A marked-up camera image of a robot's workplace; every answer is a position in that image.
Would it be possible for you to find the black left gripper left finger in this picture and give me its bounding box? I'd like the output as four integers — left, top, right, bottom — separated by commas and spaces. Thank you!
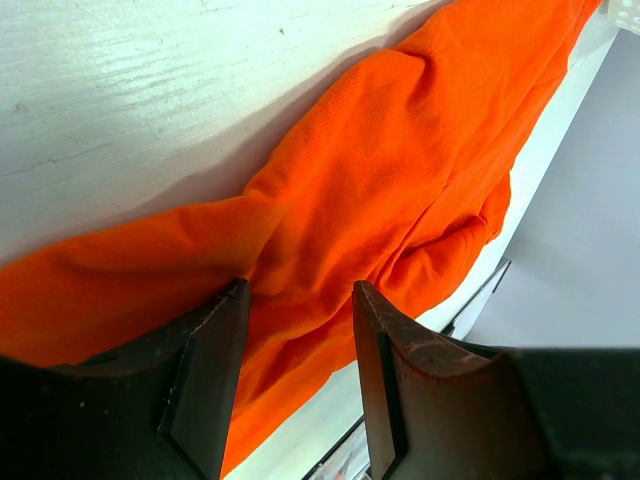
1, 279, 250, 479

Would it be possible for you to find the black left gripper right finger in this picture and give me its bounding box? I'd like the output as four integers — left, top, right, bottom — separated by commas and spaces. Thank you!
352, 281, 639, 479

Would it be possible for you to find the orange t-shirt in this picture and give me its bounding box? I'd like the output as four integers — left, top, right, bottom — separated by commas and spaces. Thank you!
1, 1, 598, 473

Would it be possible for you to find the white perforated plastic basket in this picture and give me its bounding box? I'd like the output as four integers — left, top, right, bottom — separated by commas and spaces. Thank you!
607, 0, 640, 35

